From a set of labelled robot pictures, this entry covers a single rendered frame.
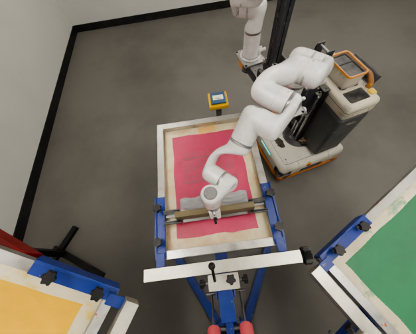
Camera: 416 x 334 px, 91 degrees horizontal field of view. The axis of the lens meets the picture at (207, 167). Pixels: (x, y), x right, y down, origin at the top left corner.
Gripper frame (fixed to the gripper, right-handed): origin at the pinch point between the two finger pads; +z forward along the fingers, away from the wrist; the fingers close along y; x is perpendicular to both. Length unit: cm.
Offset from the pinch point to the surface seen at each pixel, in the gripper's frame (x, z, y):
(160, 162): 27.5, 3.4, 32.9
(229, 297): -1.5, -1.7, -36.1
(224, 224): -3.9, 6.9, -5.7
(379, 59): -237, 102, 192
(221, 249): -0.9, 3.4, -17.5
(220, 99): -14, 5, 75
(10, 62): 200, 34, 200
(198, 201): 8.3, 6.5, 7.7
